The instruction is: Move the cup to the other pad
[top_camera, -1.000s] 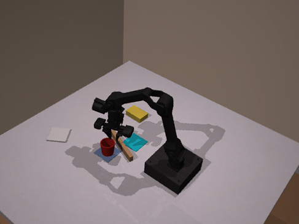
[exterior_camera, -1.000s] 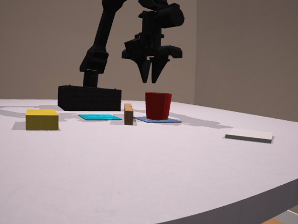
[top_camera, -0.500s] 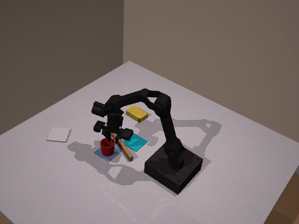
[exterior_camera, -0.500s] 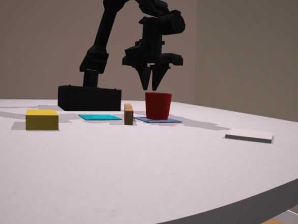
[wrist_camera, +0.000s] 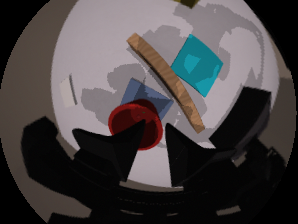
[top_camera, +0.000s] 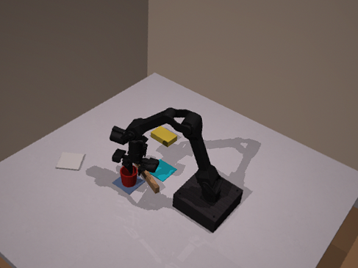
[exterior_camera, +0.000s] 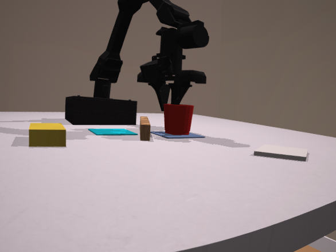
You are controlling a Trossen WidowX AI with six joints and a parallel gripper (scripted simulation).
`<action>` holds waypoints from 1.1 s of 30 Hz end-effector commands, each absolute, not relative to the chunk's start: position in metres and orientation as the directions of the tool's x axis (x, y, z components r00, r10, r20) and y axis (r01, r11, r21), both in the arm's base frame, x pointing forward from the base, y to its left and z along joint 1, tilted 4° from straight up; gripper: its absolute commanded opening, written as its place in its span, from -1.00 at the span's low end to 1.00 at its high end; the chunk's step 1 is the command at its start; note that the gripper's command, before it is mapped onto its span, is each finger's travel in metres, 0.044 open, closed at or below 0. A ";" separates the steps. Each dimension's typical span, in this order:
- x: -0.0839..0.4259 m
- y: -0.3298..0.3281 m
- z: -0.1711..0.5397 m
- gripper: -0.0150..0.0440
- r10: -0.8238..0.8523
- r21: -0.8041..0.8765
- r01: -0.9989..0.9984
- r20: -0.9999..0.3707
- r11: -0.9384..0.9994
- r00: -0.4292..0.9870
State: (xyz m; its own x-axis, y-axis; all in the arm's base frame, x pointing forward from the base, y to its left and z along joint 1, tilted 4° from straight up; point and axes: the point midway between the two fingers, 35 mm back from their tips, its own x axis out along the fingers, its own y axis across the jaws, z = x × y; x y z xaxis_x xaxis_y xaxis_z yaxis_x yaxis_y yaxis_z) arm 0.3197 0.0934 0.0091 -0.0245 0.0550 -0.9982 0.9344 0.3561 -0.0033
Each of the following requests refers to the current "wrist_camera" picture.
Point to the tan curved wooden bar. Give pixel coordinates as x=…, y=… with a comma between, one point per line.
x=169, y=78

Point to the yellow rectangular block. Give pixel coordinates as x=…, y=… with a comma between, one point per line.
x=189, y=3

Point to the dark red cup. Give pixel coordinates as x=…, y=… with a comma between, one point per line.
x=125, y=115

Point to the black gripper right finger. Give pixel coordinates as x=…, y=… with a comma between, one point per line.
x=187, y=158

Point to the white flat rectangular slab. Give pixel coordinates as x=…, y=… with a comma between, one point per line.
x=67, y=92

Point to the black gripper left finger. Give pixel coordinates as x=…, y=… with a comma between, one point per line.
x=121, y=148

